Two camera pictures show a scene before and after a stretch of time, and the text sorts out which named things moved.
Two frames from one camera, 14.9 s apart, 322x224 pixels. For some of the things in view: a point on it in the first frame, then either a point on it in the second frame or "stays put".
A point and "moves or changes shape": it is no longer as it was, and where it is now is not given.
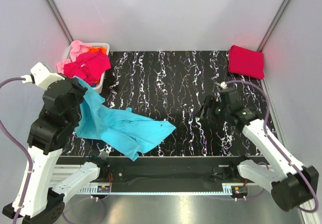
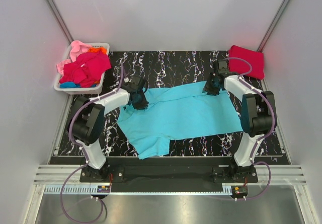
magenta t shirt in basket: (89, 67) stays put
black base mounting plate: (169, 170) stays put
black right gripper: (211, 102) -> (207, 88)
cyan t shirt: (130, 131) moves or changes shape
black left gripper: (81, 88) -> (143, 104)
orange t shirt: (96, 49) stays put
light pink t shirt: (77, 47) stays put
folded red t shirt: (246, 62) stays put
